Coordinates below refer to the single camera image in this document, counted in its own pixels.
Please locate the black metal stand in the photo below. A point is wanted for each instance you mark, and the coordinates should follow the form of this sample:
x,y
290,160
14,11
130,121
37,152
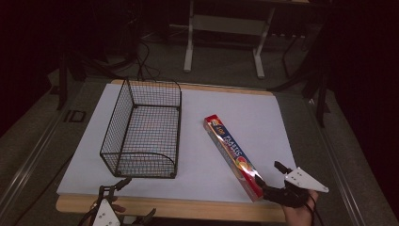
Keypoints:
x,y
62,81
320,91

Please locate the white metal desk frame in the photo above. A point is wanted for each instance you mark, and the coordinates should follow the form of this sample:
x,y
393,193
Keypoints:
x,y
230,25

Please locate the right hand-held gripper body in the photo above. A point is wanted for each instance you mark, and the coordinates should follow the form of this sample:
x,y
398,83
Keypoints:
x,y
302,181

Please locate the white table sheet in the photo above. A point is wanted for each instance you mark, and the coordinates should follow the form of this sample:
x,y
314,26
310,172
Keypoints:
x,y
238,106

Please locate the grey metal floor rail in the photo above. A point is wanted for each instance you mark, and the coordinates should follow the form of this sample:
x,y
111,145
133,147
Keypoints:
x,y
28,163
338,163

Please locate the person's right hand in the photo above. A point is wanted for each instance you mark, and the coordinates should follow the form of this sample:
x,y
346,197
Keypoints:
x,y
298,215

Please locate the person's left hand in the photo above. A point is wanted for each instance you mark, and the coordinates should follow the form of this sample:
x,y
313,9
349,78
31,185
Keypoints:
x,y
118,207

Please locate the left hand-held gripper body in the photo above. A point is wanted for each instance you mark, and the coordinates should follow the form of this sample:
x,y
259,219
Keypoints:
x,y
105,215

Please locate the black rectangular floor plate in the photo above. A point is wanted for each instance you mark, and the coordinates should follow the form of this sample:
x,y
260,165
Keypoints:
x,y
75,116

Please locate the long plastic wrap box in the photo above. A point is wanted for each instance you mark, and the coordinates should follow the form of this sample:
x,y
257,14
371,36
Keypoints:
x,y
232,150

